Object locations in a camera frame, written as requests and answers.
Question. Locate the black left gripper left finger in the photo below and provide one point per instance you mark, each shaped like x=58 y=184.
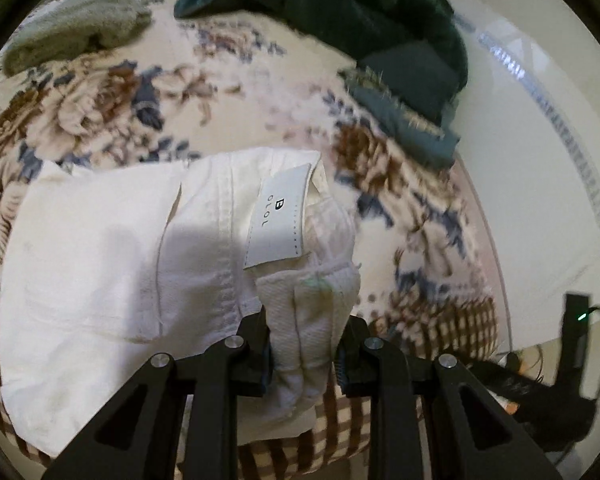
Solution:
x=169 y=404

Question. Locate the white headboard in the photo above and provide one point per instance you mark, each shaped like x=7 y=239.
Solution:
x=529 y=126

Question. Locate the floral bed blanket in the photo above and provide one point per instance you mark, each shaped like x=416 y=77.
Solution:
x=185 y=90

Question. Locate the teal folded pillowcase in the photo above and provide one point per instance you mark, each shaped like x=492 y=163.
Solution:
x=405 y=115

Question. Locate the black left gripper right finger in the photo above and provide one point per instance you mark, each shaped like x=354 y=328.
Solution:
x=431 y=419

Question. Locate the dark green plush blanket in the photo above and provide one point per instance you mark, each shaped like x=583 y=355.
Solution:
x=357 y=28

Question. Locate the white pants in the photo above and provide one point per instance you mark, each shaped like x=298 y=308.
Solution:
x=103 y=269

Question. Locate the grey folded sweater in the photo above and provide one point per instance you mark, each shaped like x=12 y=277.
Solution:
x=73 y=28

